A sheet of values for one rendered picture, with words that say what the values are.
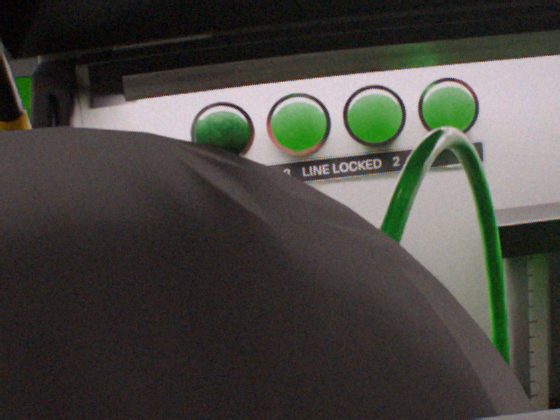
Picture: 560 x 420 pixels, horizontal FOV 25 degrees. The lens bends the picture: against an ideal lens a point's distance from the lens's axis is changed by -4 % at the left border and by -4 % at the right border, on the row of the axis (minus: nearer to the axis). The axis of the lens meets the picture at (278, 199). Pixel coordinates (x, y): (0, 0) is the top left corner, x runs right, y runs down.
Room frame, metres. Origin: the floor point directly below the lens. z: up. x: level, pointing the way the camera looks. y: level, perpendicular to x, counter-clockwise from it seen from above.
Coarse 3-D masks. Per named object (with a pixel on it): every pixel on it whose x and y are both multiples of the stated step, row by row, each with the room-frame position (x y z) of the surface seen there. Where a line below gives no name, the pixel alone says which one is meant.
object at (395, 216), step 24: (432, 144) 0.74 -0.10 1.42; (456, 144) 0.79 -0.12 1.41; (408, 168) 0.71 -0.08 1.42; (480, 168) 0.84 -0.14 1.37; (408, 192) 0.69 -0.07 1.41; (480, 192) 0.86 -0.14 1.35; (384, 216) 0.68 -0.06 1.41; (408, 216) 0.68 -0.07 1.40; (480, 216) 0.87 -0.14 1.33; (504, 288) 0.89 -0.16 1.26; (504, 312) 0.89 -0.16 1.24; (504, 336) 0.89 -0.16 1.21
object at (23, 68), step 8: (8, 56) 3.29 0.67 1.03; (16, 64) 3.29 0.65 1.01; (24, 64) 3.29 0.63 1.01; (32, 64) 3.28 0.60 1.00; (16, 72) 3.29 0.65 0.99; (24, 72) 3.29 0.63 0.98; (16, 80) 3.30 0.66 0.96; (24, 80) 3.29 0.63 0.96; (24, 88) 3.29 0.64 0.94; (24, 96) 3.30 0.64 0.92; (24, 104) 3.30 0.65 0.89; (0, 128) 3.31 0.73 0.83
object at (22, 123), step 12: (0, 36) 0.74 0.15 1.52; (0, 48) 0.74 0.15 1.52; (0, 60) 0.74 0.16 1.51; (0, 72) 0.74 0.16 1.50; (12, 72) 0.76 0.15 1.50; (0, 84) 0.75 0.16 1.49; (12, 84) 0.75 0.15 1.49; (0, 96) 0.75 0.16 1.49; (12, 96) 0.75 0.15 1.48; (0, 108) 0.76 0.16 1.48; (12, 108) 0.76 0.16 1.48; (24, 108) 0.77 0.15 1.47; (0, 120) 0.76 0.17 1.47; (12, 120) 0.76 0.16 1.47; (24, 120) 0.77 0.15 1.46
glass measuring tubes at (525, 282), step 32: (512, 224) 0.94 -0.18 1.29; (544, 224) 0.94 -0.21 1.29; (512, 256) 0.94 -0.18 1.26; (544, 256) 0.97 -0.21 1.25; (512, 288) 0.95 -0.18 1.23; (544, 288) 0.97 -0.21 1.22; (512, 320) 0.95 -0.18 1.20; (544, 320) 0.97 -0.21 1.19; (512, 352) 0.95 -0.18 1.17; (544, 352) 0.97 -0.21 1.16; (544, 384) 0.97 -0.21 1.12
